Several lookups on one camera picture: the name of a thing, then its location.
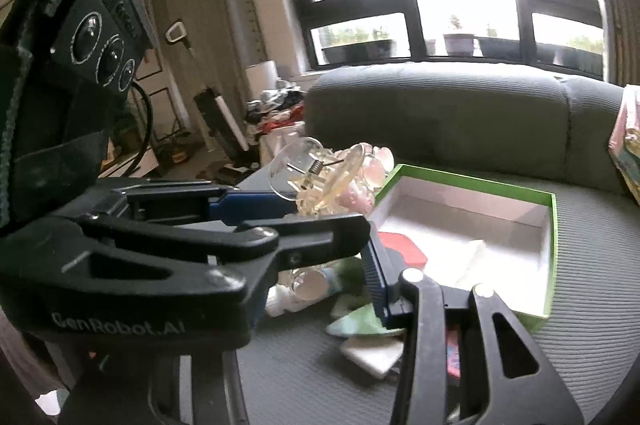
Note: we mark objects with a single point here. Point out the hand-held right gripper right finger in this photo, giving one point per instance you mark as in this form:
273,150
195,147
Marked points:
376,285

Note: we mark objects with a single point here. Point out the mint green plastic item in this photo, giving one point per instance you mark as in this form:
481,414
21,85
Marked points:
360,322

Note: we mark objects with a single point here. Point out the transparent hair claw clip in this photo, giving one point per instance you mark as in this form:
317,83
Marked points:
320,175

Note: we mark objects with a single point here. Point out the colourful printed blanket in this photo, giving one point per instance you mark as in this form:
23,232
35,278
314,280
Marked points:
627,145

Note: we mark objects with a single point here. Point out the pale pink flower hair clip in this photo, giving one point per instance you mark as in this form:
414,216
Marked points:
372,170

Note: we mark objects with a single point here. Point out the upright floor cleaner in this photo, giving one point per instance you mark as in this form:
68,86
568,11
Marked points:
220,115

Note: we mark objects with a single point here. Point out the white paper roll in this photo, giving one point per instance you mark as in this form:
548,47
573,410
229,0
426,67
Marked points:
261,76

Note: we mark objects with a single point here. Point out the white folded item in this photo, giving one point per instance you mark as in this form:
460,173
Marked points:
467,262

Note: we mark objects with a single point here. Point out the pile of clutter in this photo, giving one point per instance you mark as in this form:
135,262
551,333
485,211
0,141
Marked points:
277,110

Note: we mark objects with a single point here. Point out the black planter trough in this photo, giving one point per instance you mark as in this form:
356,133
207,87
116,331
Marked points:
357,51
540,52

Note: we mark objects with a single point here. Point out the orange printed carton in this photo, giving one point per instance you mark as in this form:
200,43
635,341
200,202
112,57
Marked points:
453,355

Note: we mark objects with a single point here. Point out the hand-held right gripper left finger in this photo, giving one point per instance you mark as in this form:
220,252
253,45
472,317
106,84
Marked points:
256,305

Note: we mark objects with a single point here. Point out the green cardboard box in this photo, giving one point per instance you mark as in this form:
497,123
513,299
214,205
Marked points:
480,225

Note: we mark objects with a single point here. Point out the red flat object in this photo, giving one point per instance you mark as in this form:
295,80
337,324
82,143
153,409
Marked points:
407,250

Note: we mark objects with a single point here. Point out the grey sofa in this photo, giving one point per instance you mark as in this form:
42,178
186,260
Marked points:
450,115

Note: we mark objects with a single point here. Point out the white flower pot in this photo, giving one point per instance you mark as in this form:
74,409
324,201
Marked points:
459,44

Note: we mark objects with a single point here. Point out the white square case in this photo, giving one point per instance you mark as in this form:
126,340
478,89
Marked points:
372,355

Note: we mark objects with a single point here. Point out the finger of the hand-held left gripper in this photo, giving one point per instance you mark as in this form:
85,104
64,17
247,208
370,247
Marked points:
320,235
245,207

